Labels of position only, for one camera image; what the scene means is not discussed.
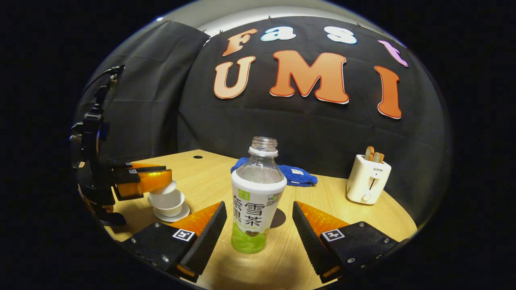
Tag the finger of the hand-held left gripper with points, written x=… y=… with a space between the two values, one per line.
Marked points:
x=123 y=179
x=141 y=168

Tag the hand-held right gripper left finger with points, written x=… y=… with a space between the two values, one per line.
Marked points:
x=207 y=239

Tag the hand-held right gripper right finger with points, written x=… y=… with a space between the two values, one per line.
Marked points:
x=311 y=243

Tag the dark brown round coaster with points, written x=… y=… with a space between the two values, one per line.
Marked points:
x=279 y=218

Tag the white teacup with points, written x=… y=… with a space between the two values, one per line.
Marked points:
x=167 y=201

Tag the clear water bottle green label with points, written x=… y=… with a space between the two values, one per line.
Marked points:
x=256 y=201

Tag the white saucer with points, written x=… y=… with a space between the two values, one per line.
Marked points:
x=179 y=215

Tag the blue folded cloth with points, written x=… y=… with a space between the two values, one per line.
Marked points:
x=300 y=177

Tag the white toaster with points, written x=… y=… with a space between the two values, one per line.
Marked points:
x=367 y=181

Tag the toast bread slice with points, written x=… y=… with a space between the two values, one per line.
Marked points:
x=379 y=158
x=369 y=153

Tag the black backdrop cloth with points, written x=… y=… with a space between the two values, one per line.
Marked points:
x=314 y=129

